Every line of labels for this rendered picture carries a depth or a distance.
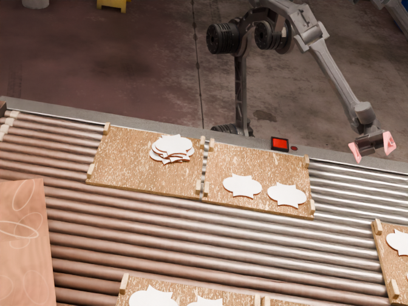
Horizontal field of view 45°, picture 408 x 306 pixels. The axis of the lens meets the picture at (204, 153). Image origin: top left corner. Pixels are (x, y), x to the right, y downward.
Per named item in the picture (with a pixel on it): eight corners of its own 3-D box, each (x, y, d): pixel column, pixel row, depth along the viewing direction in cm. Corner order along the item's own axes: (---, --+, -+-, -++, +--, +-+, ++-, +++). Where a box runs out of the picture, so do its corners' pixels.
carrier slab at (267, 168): (209, 144, 207) (209, 141, 206) (305, 160, 207) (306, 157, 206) (201, 202, 179) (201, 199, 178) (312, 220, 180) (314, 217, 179)
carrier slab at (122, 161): (106, 128, 205) (106, 124, 204) (204, 142, 207) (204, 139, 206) (85, 184, 178) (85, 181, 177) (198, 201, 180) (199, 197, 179)
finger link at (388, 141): (389, 143, 159) (388, 127, 166) (367, 150, 162) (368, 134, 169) (397, 159, 161) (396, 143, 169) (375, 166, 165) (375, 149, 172)
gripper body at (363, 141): (383, 132, 166) (383, 120, 172) (353, 141, 171) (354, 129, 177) (390, 147, 169) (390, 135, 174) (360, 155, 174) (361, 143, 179)
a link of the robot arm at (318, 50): (316, 22, 183) (291, 37, 183) (320, 19, 177) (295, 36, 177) (374, 121, 187) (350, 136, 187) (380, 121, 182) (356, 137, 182)
